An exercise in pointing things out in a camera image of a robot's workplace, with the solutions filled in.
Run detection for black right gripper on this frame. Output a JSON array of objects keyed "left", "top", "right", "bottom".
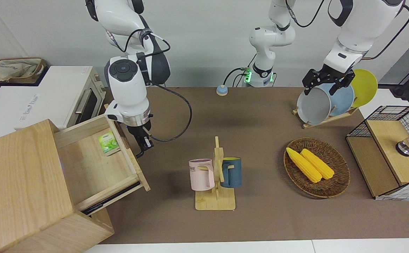
[{"left": 125, "top": 122, "right": 155, "bottom": 154}]

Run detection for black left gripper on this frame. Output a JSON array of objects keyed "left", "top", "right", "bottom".
[{"left": 302, "top": 69, "right": 356, "bottom": 96}]

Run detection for light wooden drawer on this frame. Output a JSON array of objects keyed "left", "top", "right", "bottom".
[{"left": 53, "top": 104, "right": 151, "bottom": 215}]

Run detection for grey plate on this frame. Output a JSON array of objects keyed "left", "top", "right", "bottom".
[{"left": 297, "top": 87, "right": 332, "bottom": 125}]

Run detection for light blue plate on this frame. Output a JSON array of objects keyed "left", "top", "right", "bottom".
[{"left": 319, "top": 83, "right": 355, "bottom": 117}]

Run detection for wooden plate rack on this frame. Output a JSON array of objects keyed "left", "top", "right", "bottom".
[{"left": 292, "top": 105, "right": 359, "bottom": 129}]

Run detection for green tea bag packet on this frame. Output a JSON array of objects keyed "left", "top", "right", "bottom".
[{"left": 98, "top": 131, "right": 121, "bottom": 156}]

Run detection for yellow plate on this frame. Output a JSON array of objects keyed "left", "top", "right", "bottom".
[{"left": 350, "top": 69, "right": 378, "bottom": 108}]

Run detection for pink mug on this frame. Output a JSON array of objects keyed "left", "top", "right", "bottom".
[{"left": 189, "top": 159, "right": 215, "bottom": 192}]

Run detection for yellow corn cob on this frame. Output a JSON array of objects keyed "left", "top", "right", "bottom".
[
  {"left": 300, "top": 148, "right": 335, "bottom": 180},
  {"left": 286, "top": 147, "right": 322, "bottom": 183}
]

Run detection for brown wicker basket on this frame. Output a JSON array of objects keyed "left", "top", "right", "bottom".
[{"left": 284, "top": 137, "right": 351, "bottom": 199}]

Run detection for black stand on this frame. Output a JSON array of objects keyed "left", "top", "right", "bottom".
[{"left": 378, "top": 58, "right": 409, "bottom": 106}]

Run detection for brown table mat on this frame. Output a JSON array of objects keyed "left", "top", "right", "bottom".
[{"left": 99, "top": 87, "right": 409, "bottom": 245}]

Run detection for wooden mug rack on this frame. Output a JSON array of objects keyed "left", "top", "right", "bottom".
[{"left": 195, "top": 136, "right": 236, "bottom": 211}]

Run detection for dark blue mug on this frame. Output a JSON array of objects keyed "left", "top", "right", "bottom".
[{"left": 220, "top": 157, "right": 242, "bottom": 188}]

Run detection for white toaster oven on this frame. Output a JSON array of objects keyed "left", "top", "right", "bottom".
[{"left": 15, "top": 66, "right": 107, "bottom": 130}]

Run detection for light wooden cabinet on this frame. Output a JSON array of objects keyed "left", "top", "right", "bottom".
[{"left": 0, "top": 119, "right": 115, "bottom": 253}]

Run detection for beige cloth bag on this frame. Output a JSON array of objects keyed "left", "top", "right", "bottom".
[{"left": 0, "top": 59, "right": 43, "bottom": 82}]

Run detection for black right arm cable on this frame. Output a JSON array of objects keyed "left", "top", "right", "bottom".
[{"left": 115, "top": 28, "right": 193, "bottom": 143}]

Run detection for wood and wire shelf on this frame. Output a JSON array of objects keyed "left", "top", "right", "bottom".
[{"left": 346, "top": 105, "right": 409, "bottom": 201}]

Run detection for black base power cable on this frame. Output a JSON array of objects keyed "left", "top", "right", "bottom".
[{"left": 224, "top": 54, "right": 258, "bottom": 87}]

